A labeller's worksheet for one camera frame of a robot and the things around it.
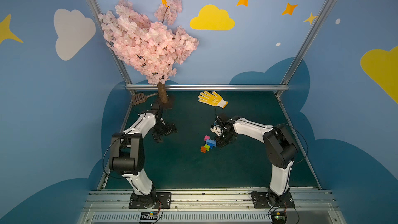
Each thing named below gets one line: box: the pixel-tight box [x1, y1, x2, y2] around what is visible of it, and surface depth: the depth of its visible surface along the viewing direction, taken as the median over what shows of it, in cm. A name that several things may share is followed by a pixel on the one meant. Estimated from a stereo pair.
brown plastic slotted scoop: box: [132, 92, 158, 105], surface depth 117 cm
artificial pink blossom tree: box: [97, 0, 199, 104], surface depth 77 cm
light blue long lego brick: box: [205, 138, 217, 149], surface depth 94 cm
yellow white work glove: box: [197, 90, 229, 109], surface depth 121 cm
